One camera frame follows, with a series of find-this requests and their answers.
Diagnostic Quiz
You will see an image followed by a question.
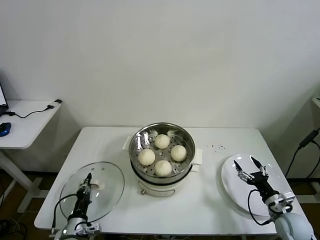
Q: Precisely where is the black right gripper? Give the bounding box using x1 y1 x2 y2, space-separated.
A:
233 156 280 201

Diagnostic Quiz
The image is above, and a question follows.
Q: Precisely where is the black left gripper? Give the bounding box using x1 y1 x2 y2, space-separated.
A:
71 171 93 220

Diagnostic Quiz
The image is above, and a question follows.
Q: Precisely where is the glass lid with white handle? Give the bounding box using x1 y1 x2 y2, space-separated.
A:
59 161 125 224

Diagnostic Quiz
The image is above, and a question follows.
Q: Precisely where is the white steamed baozi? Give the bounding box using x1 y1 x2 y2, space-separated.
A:
138 148 156 166
154 133 171 149
170 144 188 162
154 159 173 178

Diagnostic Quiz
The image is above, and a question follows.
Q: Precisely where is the stainless steel steamer basket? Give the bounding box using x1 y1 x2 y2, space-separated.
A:
122 122 204 179

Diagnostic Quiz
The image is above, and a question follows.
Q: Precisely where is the white round plate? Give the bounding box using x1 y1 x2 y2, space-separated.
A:
221 154 286 217

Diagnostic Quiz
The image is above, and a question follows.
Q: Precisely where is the white side table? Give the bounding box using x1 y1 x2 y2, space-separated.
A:
0 99 63 213

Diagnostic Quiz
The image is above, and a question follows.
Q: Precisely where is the blue computer mouse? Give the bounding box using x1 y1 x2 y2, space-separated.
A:
0 121 13 137

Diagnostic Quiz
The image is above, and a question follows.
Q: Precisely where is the black laptop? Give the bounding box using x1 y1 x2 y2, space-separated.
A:
0 79 10 116

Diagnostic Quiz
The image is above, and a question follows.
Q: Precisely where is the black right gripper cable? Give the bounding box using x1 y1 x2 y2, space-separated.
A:
247 188 273 226

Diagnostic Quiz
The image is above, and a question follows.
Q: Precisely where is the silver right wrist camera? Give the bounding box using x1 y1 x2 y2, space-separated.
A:
276 191 296 205

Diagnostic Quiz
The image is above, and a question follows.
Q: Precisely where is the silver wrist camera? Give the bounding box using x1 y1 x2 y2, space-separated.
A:
276 191 296 205
74 222 101 236

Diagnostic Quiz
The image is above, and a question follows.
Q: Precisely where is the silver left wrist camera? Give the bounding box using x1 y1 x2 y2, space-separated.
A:
74 222 101 236

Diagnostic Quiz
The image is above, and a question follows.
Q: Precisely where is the black power adapter with cable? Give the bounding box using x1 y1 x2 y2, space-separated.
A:
284 128 320 179

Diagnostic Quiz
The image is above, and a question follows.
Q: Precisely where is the black cable with grey plug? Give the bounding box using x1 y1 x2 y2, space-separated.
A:
7 98 63 119

